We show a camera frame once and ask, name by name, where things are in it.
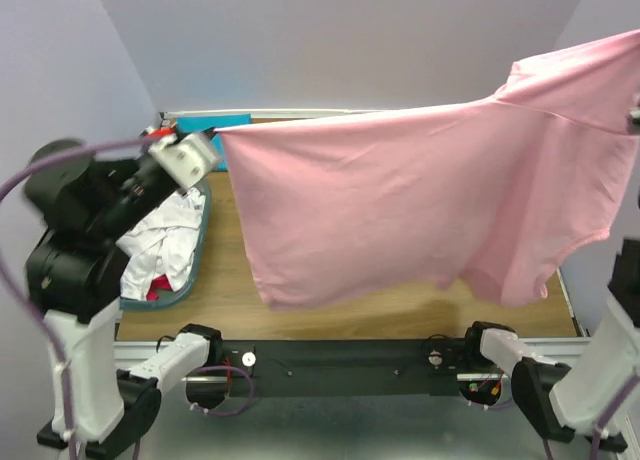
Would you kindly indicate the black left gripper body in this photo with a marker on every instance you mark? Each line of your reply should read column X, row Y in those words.
column 138, row 193

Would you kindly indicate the pink t-shirt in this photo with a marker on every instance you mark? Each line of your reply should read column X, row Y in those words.
column 497, row 192

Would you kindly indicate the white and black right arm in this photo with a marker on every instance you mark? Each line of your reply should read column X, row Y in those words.
column 565, row 195

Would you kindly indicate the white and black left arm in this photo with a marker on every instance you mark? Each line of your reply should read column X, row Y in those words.
column 73, row 277

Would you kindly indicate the white t-shirt in basket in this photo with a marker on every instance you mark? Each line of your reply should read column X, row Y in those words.
column 162, row 245

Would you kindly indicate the folded teal t-shirt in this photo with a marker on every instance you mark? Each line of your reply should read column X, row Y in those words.
column 192, row 123

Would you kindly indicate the red garment in basket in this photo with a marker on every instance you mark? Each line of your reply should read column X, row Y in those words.
column 158, row 284

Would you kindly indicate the blue plastic laundry basket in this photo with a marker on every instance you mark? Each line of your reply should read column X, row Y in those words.
column 169, row 299

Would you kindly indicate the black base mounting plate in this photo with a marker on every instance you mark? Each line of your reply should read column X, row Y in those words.
column 464, row 376

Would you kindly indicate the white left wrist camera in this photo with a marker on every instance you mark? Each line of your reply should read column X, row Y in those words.
column 186, row 160

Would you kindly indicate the aluminium front rail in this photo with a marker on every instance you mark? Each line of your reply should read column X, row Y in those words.
column 289, row 356

